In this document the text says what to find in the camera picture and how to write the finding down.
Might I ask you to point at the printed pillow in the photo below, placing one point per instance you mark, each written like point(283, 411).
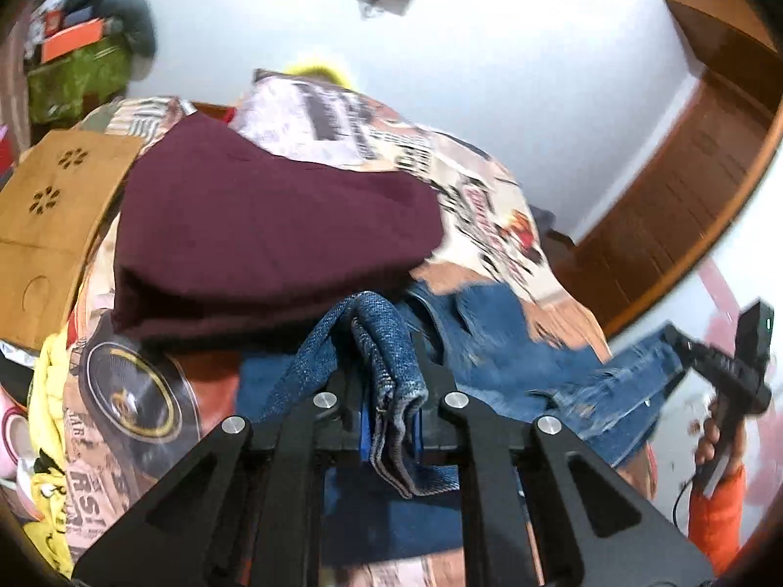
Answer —
point(287, 122)

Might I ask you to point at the orange box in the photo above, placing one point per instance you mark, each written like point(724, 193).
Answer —
point(70, 41)

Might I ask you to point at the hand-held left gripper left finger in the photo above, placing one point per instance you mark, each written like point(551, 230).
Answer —
point(366, 428)

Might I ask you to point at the dark grey coat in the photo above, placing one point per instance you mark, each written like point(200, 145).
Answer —
point(131, 27)

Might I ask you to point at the folded maroon clothes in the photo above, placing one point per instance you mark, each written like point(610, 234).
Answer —
point(257, 226)

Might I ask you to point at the yellow cartoon cloth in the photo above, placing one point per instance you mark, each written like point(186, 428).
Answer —
point(52, 489)

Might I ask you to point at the person's right forearm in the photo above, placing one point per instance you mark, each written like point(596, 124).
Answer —
point(716, 520)

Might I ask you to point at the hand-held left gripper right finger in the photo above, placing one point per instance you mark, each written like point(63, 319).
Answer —
point(440, 423)

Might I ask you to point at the white heart-print sliding door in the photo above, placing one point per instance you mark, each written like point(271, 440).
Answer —
point(734, 244)

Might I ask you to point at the person's right hand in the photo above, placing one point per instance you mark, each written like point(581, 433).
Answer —
point(709, 440)

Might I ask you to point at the small red box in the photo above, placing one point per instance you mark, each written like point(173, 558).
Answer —
point(52, 25)

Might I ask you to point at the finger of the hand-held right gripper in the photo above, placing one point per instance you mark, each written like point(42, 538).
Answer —
point(697, 351)

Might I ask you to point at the wooden overhead cabinet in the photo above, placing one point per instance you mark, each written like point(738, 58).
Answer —
point(728, 18)

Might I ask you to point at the printed bed sheet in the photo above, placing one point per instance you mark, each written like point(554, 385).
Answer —
point(489, 214)

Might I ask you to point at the wooden lap desk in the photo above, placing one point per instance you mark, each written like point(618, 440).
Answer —
point(55, 214)

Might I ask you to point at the brown wooden door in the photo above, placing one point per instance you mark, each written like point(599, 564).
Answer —
point(673, 195)

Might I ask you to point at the striped brown curtain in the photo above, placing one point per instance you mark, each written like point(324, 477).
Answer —
point(12, 98)

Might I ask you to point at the green floral cloth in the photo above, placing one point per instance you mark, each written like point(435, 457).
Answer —
point(76, 82)

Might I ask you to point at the blue denim jacket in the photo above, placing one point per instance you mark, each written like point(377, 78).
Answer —
point(379, 342)

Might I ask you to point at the dark bag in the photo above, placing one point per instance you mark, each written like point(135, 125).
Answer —
point(550, 226)

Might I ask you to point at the yellow rounded object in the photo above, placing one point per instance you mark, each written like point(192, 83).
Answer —
point(321, 72)

